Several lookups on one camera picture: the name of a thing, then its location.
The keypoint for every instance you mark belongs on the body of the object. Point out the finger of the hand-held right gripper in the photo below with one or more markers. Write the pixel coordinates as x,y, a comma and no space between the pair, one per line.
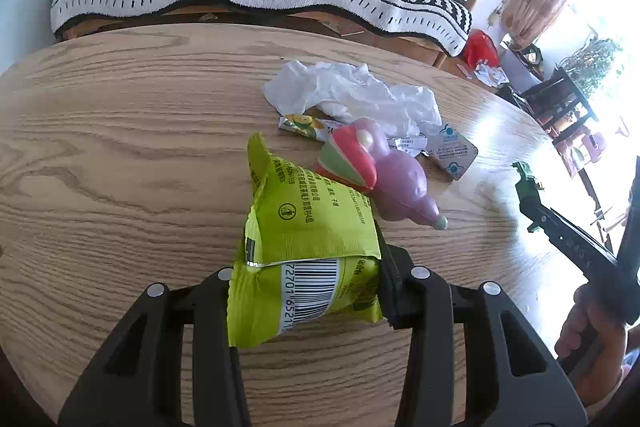
565,237

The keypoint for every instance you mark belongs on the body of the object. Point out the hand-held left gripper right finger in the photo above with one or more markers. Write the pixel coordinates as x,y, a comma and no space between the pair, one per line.
395,282

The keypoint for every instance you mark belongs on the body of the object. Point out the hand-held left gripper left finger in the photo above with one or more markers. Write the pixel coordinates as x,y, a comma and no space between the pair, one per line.
210,307

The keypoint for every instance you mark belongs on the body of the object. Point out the green toy car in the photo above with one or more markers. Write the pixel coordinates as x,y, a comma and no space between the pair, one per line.
527,187

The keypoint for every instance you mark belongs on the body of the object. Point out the green and white snack packet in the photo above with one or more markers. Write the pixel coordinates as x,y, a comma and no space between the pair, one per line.
300,227

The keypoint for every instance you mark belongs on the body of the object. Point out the person's right hand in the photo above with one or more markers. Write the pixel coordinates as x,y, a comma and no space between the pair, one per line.
590,322

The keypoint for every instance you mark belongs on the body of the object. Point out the pink child tricycle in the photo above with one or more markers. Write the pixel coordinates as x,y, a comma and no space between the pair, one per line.
587,152

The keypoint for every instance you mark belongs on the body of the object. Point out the pink and purple plastic toy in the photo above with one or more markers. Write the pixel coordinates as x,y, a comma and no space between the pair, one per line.
400,187

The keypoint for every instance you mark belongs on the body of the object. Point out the black wooden chair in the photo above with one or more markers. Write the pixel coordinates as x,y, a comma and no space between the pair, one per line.
560,102

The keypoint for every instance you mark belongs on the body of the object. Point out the small white printed wrapper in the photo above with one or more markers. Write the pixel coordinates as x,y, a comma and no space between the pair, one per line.
407,144

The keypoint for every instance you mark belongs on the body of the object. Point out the white and blue sachet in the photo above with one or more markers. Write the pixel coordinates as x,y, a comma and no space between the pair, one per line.
452,152

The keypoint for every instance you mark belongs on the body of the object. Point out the green potted plant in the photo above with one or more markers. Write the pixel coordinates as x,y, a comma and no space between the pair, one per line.
592,64

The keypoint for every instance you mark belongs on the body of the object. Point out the scattered white papers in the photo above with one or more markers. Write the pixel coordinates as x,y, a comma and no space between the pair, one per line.
491,74

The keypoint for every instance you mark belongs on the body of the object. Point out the yellow printed wrapper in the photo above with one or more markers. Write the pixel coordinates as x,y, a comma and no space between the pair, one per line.
300,125

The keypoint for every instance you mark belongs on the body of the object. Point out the translucent white plastic bag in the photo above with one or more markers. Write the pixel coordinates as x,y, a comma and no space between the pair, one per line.
350,92

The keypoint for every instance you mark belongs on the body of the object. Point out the red plastic bag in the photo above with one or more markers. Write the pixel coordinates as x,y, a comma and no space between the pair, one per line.
481,49

